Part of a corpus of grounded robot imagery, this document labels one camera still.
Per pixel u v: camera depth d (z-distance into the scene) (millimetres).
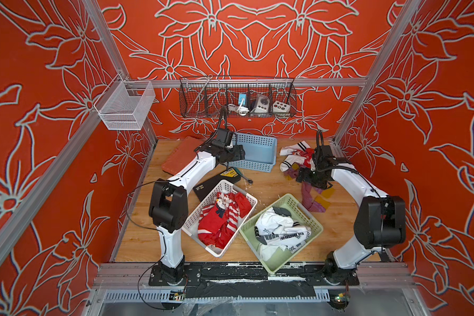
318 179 794
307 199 913
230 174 1005
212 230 781
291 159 1026
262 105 913
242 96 832
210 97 1003
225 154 754
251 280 727
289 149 1098
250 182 985
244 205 871
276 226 798
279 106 948
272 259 764
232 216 835
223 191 949
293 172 1003
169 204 503
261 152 1123
